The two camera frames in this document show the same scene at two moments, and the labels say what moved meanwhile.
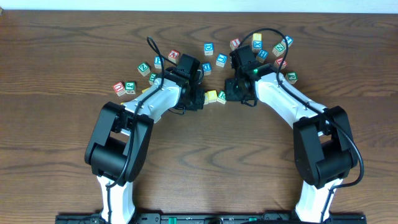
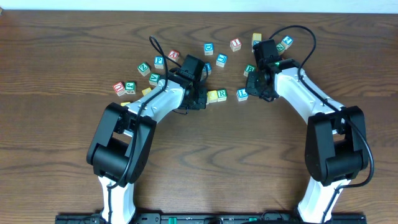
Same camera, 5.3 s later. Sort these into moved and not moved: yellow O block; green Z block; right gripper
Moved: right gripper
Not moved: green Z block; yellow O block
